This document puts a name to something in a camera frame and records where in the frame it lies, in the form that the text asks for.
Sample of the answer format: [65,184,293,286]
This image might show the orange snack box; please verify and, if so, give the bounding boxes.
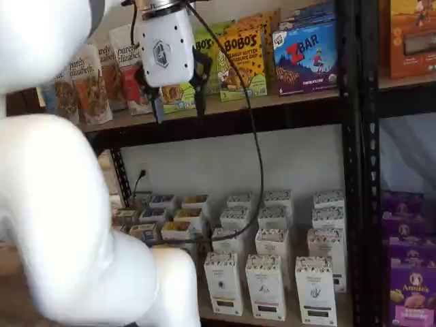
[387,0,436,80]

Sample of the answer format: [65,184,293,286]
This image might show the white box pink strip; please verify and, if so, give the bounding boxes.
[245,253,287,322]

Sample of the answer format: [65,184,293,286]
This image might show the small white box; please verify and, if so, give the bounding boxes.
[113,208,140,223]

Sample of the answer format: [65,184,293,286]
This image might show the blue granola bag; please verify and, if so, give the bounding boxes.
[40,84,59,116]

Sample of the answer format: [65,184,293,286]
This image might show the white box green strip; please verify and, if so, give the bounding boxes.
[294,255,339,325]

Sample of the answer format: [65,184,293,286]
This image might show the green Bobo's box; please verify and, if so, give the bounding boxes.
[160,81,202,115]
[193,20,236,97]

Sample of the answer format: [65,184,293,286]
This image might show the yellow Bobo's box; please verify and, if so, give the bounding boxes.
[236,8,283,97]
[217,28,269,103]

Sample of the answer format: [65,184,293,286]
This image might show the red purely elizabeth granola bag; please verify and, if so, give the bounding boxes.
[108,25,153,116]

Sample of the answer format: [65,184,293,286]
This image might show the orange purely elizabeth granola bag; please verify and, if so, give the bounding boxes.
[96,43,129,112]

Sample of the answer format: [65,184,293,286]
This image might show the purple Annie's box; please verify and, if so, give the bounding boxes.
[381,212,427,240]
[389,266,436,327]
[380,191,426,215]
[387,237,436,270]

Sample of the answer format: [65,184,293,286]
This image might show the small box yellow window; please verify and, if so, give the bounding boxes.
[181,193,210,211]
[160,220,193,243]
[173,208,204,227]

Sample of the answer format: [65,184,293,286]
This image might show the blue Z Bar box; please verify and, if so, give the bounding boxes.
[278,1,337,32]
[271,20,340,98]

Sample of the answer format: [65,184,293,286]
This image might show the thin black cable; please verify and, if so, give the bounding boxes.
[129,2,142,49]

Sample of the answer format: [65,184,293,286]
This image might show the brown purely elizabeth granola bag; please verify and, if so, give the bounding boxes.
[67,43,114,126]

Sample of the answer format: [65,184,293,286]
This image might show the small box blue window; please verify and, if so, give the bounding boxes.
[128,221,161,243]
[149,193,178,210]
[138,207,169,224]

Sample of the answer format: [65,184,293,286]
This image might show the white granola bag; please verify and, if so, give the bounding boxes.
[52,67,81,125]

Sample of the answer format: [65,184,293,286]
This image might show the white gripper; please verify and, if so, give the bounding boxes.
[134,6,213,125]

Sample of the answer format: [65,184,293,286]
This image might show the white leaf-print pantry box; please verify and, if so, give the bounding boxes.
[225,193,255,209]
[219,205,252,230]
[312,189,345,209]
[257,205,290,230]
[211,227,247,255]
[307,226,347,294]
[255,226,290,260]
[311,205,345,230]
[264,189,293,209]

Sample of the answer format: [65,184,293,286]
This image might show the black power cord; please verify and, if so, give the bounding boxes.
[131,172,145,202]

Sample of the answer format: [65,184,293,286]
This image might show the thick black cable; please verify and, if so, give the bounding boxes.
[185,2,266,245]

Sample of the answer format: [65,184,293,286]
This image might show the white box orange strip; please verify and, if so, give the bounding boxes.
[203,251,245,317]

